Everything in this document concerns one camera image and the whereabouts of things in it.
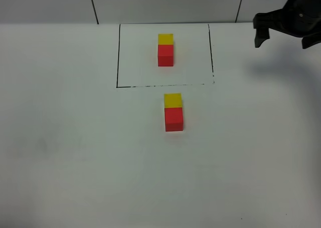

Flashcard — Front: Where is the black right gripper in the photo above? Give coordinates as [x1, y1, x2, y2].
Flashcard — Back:
[253, 0, 321, 49]

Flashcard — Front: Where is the red template cube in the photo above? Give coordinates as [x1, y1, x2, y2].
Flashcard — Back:
[157, 45, 174, 67]

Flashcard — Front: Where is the yellow template cube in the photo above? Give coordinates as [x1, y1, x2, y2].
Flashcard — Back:
[158, 34, 174, 45]

